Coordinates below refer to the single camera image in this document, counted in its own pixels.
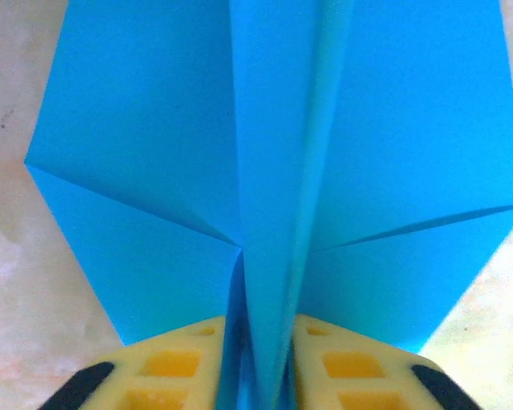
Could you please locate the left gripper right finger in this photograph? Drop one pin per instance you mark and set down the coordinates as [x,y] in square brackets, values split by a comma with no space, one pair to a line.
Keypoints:
[359,371]

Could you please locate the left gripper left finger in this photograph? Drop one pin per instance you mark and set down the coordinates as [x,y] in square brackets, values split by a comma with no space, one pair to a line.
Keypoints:
[166,371]

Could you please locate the teal cloth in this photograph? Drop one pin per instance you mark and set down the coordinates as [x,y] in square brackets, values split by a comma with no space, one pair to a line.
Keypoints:
[154,128]

